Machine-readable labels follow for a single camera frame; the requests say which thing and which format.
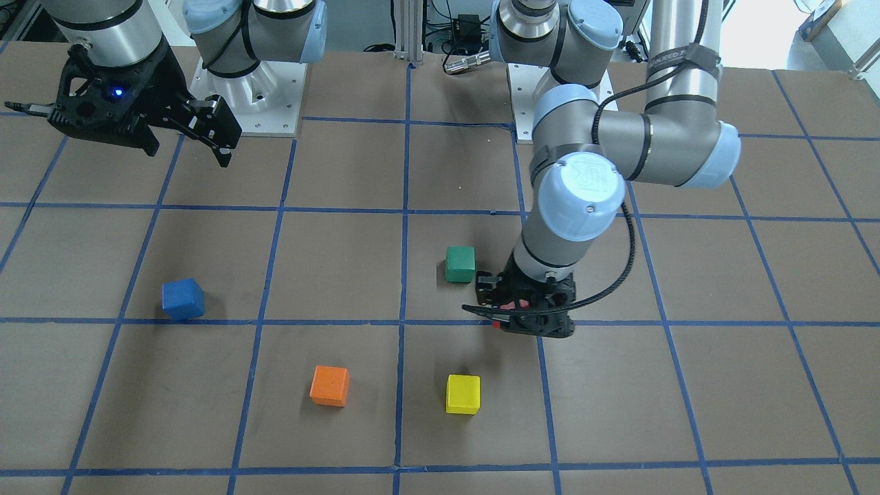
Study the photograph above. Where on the blue wooden block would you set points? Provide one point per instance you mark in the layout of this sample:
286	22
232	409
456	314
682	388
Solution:
182	299

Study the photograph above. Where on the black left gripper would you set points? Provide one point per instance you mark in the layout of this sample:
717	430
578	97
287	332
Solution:
487	284

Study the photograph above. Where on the orange wooden block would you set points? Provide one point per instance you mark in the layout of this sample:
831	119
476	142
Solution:
330	386

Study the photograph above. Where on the red wooden block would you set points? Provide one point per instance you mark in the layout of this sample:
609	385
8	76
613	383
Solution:
503	321

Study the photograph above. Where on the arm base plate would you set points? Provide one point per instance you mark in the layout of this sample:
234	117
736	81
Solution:
526	103
268	103

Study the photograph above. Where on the green wooden block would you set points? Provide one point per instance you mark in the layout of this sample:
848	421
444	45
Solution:
460	264

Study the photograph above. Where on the yellow wooden block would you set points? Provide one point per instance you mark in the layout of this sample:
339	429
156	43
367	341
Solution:
463	394

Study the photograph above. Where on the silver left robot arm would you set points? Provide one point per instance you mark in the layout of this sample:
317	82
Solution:
586	148

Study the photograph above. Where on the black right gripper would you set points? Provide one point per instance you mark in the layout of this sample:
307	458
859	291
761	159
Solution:
167	84

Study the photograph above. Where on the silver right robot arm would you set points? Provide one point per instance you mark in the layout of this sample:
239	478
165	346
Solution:
233	37

